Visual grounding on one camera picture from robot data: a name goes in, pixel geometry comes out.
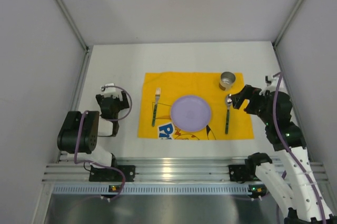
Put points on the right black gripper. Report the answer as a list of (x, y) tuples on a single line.
[(249, 98)]

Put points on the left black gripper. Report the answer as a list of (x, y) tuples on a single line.
[(111, 98)]

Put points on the spoon with green handle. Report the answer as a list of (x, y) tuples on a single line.
[(228, 113)]

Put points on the small metal cup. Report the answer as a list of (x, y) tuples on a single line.
[(227, 80)]

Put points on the purple plastic plate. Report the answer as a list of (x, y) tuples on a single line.
[(190, 113)]

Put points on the fork with green handle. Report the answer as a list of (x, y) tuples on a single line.
[(157, 97)]

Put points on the yellow pikachu cloth placemat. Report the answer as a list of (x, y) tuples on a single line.
[(175, 85)]

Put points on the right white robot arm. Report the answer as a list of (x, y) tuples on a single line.
[(296, 191)]

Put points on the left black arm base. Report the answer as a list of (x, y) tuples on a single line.
[(108, 175)]

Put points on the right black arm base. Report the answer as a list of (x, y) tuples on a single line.
[(241, 174)]

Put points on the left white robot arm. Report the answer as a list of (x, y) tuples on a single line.
[(79, 132)]

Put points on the aluminium mounting rail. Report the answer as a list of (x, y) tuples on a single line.
[(153, 170)]

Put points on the slotted grey cable duct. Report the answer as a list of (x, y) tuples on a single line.
[(159, 189)]

